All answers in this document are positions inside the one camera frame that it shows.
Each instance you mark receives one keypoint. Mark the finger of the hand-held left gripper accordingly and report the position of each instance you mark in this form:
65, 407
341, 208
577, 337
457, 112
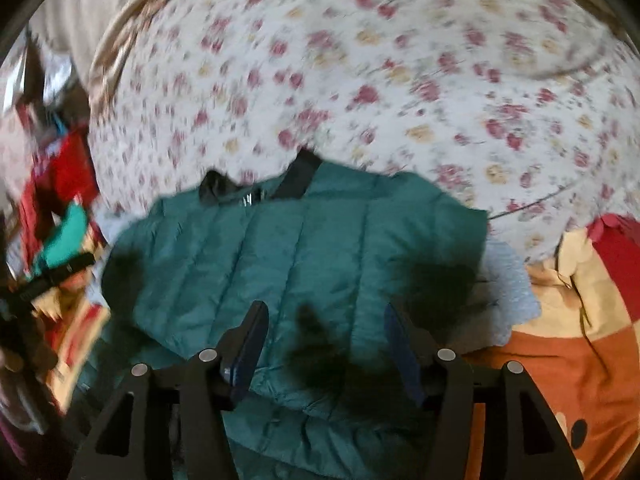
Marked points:
65, 270

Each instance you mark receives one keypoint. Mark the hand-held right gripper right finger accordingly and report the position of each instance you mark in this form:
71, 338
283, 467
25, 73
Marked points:
402, 345

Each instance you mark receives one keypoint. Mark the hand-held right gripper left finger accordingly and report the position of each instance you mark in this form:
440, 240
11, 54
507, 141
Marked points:
247, 345

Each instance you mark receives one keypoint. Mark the green puffer jacket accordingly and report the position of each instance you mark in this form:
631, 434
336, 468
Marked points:
310, 255

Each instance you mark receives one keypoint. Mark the teal garment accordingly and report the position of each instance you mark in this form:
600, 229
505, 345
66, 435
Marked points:
67, 237

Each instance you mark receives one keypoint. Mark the red garment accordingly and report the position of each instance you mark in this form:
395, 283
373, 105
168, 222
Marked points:
65, 170

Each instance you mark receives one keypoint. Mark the white fluffy cloth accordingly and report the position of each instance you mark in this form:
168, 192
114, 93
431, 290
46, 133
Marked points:
505, 290

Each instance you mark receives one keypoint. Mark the printed yellow red blanket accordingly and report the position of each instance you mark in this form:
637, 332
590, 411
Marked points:
575, 360

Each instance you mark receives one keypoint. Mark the beige bed sheet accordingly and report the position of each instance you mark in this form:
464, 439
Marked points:
90, 5

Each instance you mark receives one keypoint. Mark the floral quilt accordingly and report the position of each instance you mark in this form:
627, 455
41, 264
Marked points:
380, 70

